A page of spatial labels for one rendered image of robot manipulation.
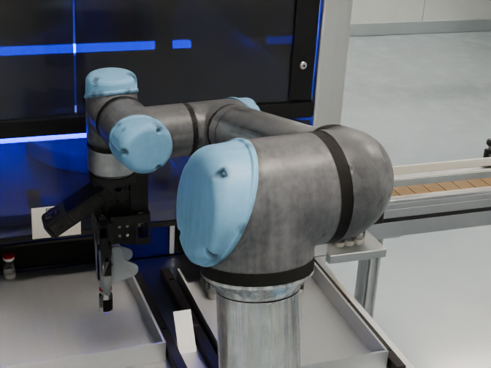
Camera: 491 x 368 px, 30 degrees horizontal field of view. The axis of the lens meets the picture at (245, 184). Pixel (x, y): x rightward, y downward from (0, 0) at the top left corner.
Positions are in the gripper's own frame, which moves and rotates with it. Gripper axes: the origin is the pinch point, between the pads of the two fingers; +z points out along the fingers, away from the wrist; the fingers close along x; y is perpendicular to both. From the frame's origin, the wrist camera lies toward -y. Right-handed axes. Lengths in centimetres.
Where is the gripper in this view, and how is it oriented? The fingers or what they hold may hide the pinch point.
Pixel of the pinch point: (101, 284)
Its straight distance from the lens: 148.8
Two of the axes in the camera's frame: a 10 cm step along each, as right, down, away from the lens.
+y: 9.6, -0.9, 2.8
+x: -2.9, -4.3, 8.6
